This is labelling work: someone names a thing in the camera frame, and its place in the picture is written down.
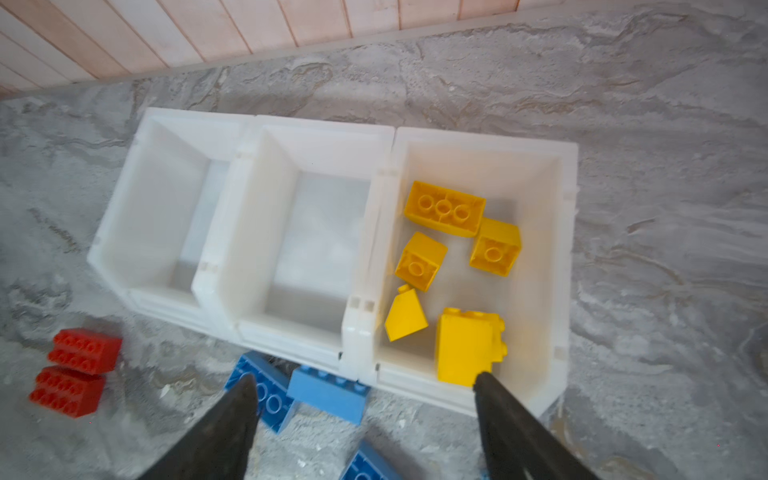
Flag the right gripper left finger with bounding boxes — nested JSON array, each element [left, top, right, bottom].
[[141, 374, 259, 479]]

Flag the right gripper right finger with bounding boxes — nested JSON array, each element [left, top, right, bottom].
[[473, 372, 598, 480]]

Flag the yellow sloped brick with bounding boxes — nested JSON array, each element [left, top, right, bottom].
[[385, 284, 429, 342]]

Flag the yellow small brick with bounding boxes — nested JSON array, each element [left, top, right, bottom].
[[469, 218, 522, 277]]

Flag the yellow long brick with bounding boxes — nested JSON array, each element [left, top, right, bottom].
[[404, 181, 486, 238]]

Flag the blue brick near bins left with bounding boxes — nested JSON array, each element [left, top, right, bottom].
[[224, 351, 299, 434]]

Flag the blue brick bins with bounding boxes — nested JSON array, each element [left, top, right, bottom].
[[288, 365, 370, 425], [224, 351, 299, 434]]

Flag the blue brick near bins right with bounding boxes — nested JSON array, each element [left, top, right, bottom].
[[288, 365, 370, 425]]

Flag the red brick lower left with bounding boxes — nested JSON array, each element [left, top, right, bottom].
[[28, 366, 106, 418]]

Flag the red brick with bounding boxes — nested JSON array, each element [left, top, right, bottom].
[[28, 366, 106, 418], [47, 328, 122, 375]]

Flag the blue brick centre right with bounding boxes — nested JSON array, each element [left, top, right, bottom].
[[339, 440, 402, 480]]

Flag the red brick upper left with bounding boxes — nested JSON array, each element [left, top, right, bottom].
[[47, 328, 122, 375]]

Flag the right white bin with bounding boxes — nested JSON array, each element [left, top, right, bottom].
[[343, 127, 579, 416]]

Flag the white bin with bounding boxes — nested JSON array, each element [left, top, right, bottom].
[[87, 107, 252, 337], [192, 115, 395, 379], [343, 127, 579, 416]]

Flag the middle white bin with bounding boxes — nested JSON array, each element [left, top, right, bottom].
[[192, 115, 395, 379]]

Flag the left white bin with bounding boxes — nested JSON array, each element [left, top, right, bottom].
[[87, 107, 252, 337]]

